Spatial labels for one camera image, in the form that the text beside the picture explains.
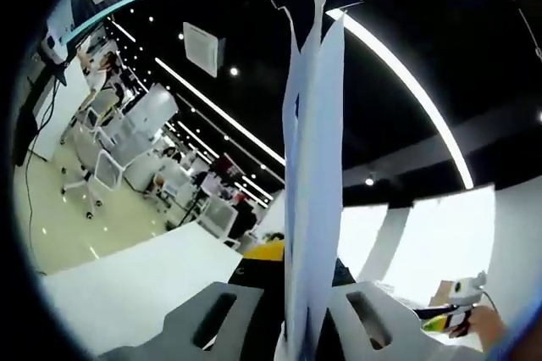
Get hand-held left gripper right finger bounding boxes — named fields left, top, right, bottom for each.
left=325, top=255, right=420, bottom=361

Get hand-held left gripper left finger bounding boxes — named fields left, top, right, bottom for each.
left=163, top=238, right=287, bottom=361

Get brown cardboard boxes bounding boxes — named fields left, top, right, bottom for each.
left=428, top=279, right=453, bottom=308

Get white table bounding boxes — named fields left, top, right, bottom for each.
left=40, top=223, right=280, bottom=356

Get white office chair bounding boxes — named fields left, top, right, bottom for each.
left=58, top=100, right=124, bottom=154
left=207, top=199, right=238, bottom=243
left=62, top=152, right=128, bottom=220

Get long ceiling light strip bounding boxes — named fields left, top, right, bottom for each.
left=154, top=57, right=285, bottom=166
left=325, top=8, right=474, bottom=191

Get black monitor stand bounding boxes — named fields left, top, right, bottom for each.
left=11, top=36, right=69, bottom=167

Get ceiling air conditioner vent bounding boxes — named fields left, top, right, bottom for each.
left=182, top=21, right=227, bottom=78

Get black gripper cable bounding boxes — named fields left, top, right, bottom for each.
left=482, top=288, right=503, bottom=315

